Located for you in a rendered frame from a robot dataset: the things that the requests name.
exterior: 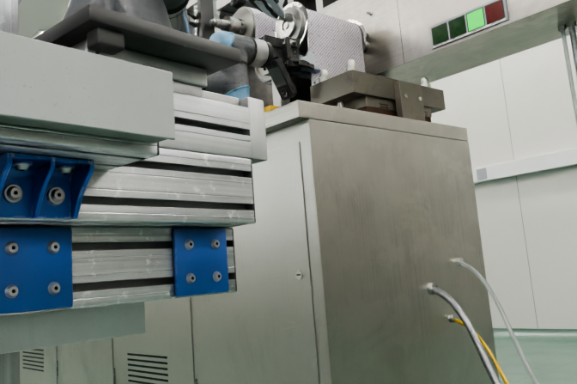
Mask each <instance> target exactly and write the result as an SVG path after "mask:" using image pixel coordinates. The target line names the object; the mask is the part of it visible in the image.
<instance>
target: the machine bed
mask: <svg viewBox="0 0 577 384"><path fill-rule="evenodd" d="M307 119H316V120H322V121H328V122H334V123H340V124H346V125H358V126H364V127H370V128H376V129H382V130H388V131H400V132H406V133H412V134H418V135H424V136H431V137H442V138H448V139H454V140H460V141H466V142H468V135H467V129H466V128H463V127H457V126H452V125H443V124H437V123H432V122H427V121H421V120H416V119H407V118H401V117H396V116H391V115H385V114H380V113H371V112H365V111H360V110H355V109H349V108H345V107H335V106H330V105H325V104H319V103H314V102H309V101H299V100H297V101H293V102H290V103H289V104H286V105H284V106H281V107H278V108H276V109H273V110H270V111H269V112H266V113H264V122H265V134H267V133H270V132H273V131H277V130H279V129H282V128H284V127H287V126H290V125H293V124H296V123H299V122H301V121H304V120H307Z"/></svg>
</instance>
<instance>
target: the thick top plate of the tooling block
mask: <svg viewBox="0 0 577 384"><path fill-rule="evenodd" d="M396 81H398V80H396V79H391V78H388V77H384V76H377V75H373V74H369V73H366V72H361V71H358V70H348V71H346V72H344V73H342V74H340V75H337V76H334V77H332V78H329V79H327V80H324V81H323V82H319V83H317V84H314V85H313V86H310V92H311V102H314V103H319V104H325V105H330V106H336V105H337V101H345V102H348V101H352V100H355V99H357V98H360V97H362V96H365V95H366V96H371V97H375V98H381V99H385V100H389V101H396V100H395V92H394V84H393V83H394V82H396ZM422 98H423V105H424V106H425V107H429V108H431V113H436V112H439V111H442V110H445V109H446V107H445V100H444V93H443V90H440V89H437V88H430V87H426V86H422Z"/></svg>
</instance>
